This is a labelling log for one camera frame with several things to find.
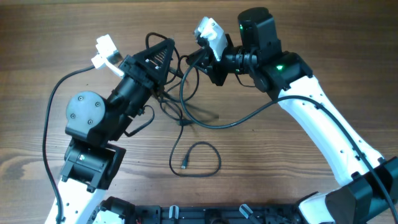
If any black camera cable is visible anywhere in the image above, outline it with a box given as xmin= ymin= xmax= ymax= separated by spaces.
xmin=42 ymin=64 xmax=96 ymax=224
xmin=179 ymin=46 xmax=398 ymax=215

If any black cable bundle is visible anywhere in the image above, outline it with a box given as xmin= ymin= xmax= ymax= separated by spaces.
xmin=144 ymin=32 xmax=222 ymax=178

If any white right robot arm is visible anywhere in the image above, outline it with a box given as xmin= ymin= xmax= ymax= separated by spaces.
xmin=187 ymin=7 xmax=397 ymax=223

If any black right camera cable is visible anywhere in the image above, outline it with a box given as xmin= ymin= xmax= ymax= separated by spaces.
xmin=179 ymin=46 xmax=398 ymax=215

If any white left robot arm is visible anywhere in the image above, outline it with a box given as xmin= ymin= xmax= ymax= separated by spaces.
xmin=46 ymin=35 xmax=175 ymax=223

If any black left camera cable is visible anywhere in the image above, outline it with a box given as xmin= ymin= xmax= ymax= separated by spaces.
xmin=42 ymin=64 xmax=96 ymax=224

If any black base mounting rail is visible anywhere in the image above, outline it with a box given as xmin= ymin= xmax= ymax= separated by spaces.
xmin=86 ymin=203 xmax=299 ymax=224

